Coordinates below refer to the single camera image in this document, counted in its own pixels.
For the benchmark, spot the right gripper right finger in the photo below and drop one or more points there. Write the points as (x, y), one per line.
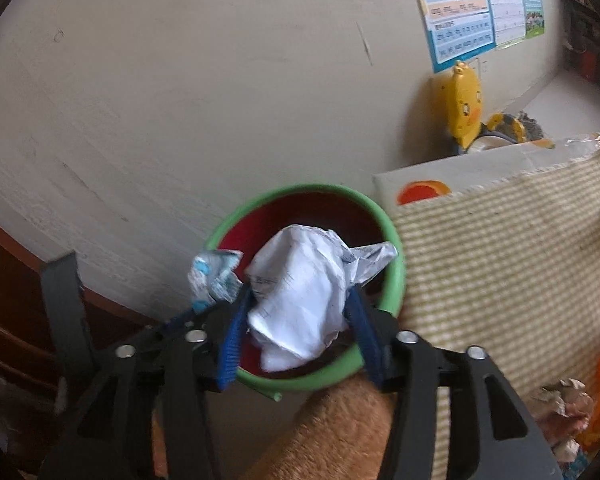
(492, 433)

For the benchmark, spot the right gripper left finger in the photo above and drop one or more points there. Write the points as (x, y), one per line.
(108, 434)

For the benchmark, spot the printed wrapper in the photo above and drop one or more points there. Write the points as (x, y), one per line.
(562, 410)

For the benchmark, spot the blue silver small wrapper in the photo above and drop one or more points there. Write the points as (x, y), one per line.
(212, 278)

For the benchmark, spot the white paper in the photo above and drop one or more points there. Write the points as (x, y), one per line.
(301, 279)

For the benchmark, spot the tan plush cushion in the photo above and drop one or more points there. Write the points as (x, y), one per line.
(337, 433)

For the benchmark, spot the green checkered table cloth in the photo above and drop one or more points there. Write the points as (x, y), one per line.
(513, 267)

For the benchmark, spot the red bin with green rim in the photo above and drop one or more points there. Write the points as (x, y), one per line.
(359, 221)

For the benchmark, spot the yellow toy truck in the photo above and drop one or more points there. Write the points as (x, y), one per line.
(503, 130)

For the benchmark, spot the yellow duck toy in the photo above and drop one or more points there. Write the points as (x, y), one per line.
(459, 95)

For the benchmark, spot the red canister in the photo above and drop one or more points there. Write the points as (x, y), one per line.
(588, 65)

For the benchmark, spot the dark bedside shelf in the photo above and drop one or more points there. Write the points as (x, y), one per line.
(581, 32)

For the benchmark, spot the blue pinyin wall poster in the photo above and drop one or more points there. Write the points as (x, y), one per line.
(457, 30)

